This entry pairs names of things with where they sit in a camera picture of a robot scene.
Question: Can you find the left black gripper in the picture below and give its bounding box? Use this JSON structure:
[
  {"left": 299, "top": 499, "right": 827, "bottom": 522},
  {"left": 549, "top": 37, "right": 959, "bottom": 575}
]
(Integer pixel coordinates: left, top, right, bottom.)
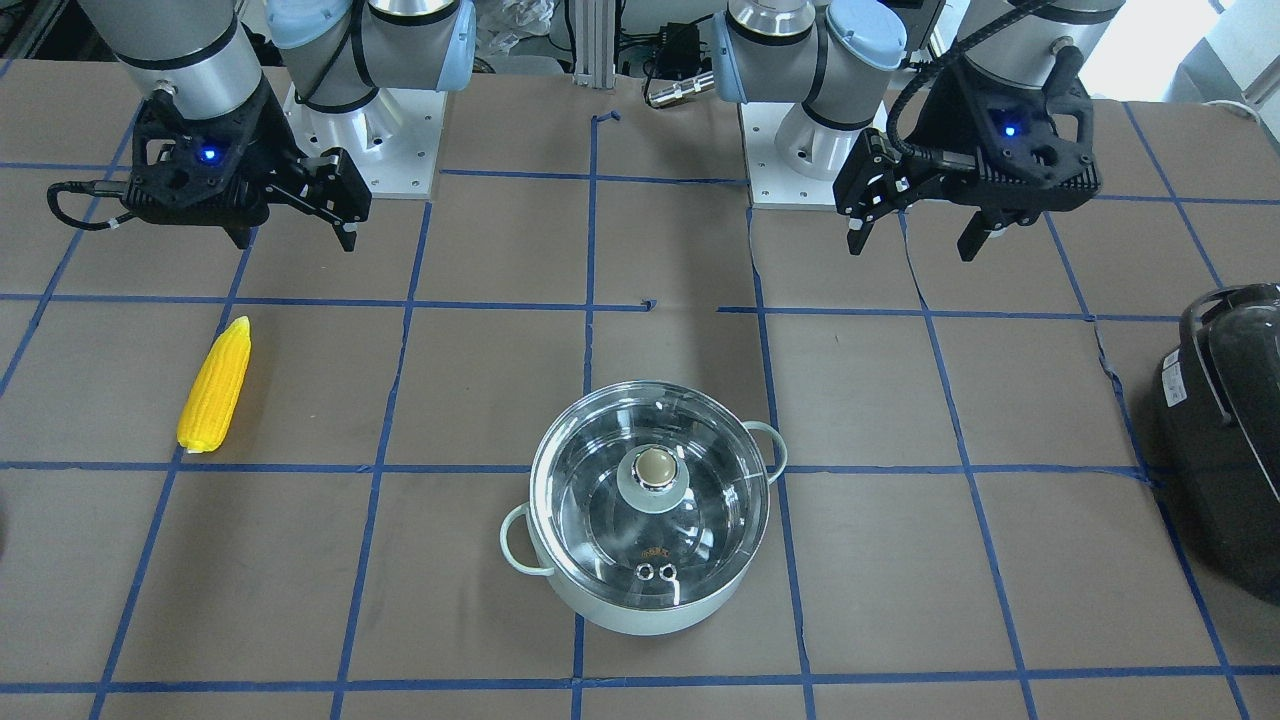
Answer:
[{"left": 835, "top": 45, "right": 1102, "bottom": 263}]

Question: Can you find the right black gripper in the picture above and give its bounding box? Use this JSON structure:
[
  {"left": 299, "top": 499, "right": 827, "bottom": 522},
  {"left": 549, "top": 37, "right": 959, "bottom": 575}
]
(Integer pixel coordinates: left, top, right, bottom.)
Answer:
[{"left": 122, "top": 79, "right": 372, "bottom": 252}]

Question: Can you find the yellow corn cob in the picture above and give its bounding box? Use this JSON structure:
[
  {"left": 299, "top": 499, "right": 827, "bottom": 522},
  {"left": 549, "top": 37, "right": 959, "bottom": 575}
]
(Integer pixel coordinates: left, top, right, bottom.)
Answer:
[{"left": 175, "top": 316, "right": 252, "bottom": 454}]

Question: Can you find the glass pot lid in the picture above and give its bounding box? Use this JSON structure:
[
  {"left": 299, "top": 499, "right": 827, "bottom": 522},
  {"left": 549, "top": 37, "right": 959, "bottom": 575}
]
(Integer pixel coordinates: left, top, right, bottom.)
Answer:
[{"left": 529, "top": 380, "right": 773, "bottom": 610}]

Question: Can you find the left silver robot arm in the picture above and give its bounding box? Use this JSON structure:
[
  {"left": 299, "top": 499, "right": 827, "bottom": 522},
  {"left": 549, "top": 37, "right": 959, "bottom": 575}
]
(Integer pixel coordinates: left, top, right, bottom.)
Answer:
[{"left": 712, "top": 1, "right": 1123, "bottom": 261}]

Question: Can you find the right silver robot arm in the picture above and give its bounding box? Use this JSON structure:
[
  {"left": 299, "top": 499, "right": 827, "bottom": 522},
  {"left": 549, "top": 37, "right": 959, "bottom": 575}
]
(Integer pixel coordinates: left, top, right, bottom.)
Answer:
[{"left": 46, "top": 1, "right": 477, "bottom": 251}]

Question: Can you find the pale green cooking pot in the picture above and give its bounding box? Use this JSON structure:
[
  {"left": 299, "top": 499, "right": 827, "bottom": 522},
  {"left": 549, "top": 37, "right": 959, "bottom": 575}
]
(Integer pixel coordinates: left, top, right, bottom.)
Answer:
[{"left": 499, "top": 380, "right": 788, "bottom": 637}]

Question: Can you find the black rice cooker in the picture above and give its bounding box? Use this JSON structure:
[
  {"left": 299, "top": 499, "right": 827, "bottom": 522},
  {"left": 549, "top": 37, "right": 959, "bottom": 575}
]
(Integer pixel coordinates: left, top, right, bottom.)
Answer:
[{"left": 1155, "top": 283, "right": 1279, "bottom": 603}]

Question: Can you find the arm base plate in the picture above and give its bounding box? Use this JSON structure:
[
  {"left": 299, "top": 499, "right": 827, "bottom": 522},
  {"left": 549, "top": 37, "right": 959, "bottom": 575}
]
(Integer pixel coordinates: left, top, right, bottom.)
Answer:
[
  {"left": 283, "top": 88, "right": 451, "bottom": 200},
  {"left": 739, "top": 102, "right": 861, "bottom": 211}
]

